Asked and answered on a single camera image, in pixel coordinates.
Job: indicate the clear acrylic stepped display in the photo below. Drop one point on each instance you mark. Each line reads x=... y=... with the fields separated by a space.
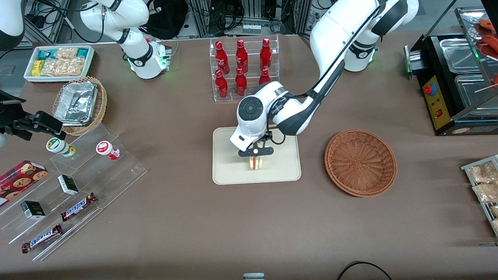
x=116 y=171

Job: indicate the triangle sandwich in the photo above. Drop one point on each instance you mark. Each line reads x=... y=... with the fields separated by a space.
x=255 y=163

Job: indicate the white power strip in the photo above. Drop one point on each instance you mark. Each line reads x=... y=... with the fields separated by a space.
x=251 y=28

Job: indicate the brown Snickers bar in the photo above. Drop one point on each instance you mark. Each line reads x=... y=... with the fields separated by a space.
x=79 y=207
x=42 y=238

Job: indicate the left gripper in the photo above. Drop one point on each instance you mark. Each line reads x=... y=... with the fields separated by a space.
x=268 y=135

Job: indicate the steel food pan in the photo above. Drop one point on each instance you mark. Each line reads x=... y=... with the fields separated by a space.
x=461 y=54
x=472 y=93

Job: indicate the black hot food display case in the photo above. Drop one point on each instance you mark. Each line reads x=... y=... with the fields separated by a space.
x=437 y=105

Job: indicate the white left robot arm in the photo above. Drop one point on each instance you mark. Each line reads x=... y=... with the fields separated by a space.
x=342 y=35

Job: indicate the grey device with label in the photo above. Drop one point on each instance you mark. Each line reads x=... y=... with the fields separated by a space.
x=253 y=276

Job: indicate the red fried food piece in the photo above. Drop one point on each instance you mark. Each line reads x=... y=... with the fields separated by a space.
x=487 y=24
x=491 y=42

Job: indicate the red cola bottle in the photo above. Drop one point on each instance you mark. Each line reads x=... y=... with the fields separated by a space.
x=221 y=84
x=221 y=56
x=241 y=82
x=264 y=77
x=265 y=54
x=241 y=56

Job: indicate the tan wicker basket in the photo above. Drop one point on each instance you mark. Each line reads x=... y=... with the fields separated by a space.
x=102 y=101

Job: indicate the white rectangular snack bin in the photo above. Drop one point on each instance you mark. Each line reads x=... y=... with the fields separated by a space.
x=29 y=76

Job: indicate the clear acrylic bottle rack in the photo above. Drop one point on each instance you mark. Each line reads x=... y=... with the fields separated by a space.
x=272 y=46

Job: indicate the small black box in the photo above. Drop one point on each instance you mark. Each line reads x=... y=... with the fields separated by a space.
x=32 y=210
x=68 y=185

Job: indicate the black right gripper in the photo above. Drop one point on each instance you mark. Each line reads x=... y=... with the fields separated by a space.
x=11 y=113

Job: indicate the black bag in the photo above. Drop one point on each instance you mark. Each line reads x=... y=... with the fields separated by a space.
x=165 y=17

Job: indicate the red cookie box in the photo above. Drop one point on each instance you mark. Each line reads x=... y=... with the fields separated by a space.
x=21 y=179

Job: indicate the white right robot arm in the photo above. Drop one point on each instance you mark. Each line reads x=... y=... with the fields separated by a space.
x=132 y=39

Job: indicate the cream plastic serving tray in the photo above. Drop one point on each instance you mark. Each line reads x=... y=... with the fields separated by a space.
x=280 y=167

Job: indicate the clear rice cracker bag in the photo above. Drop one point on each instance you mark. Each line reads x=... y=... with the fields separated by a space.
x=67 y=53
x=76 y=66
x=54 y=67

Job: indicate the tray of packaged pastries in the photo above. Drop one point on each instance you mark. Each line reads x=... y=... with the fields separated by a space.
x=467 y=167

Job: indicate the silver foil container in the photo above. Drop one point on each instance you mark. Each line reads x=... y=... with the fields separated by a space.
x=76 y=103

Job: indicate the teal snack packet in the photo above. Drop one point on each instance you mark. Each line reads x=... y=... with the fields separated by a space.
x=82 y=52
x=45 y=54

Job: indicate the clear cracker snack bag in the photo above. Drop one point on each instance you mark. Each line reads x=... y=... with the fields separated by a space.
x=482 y=173
x=486 y=192

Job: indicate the round brown wicker basket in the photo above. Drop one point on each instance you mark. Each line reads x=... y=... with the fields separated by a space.
x=361 y=163

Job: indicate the green white cup snack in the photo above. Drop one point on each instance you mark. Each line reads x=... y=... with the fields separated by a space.
x=59 y=147

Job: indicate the red white cup snack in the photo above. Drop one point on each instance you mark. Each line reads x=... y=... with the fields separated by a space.
x=107 y=149

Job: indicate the yellow snack packet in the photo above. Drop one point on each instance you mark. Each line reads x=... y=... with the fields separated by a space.
x=36 y=68

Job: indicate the wooden skewer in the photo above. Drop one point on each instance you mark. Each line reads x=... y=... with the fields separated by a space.
x=486 y=88

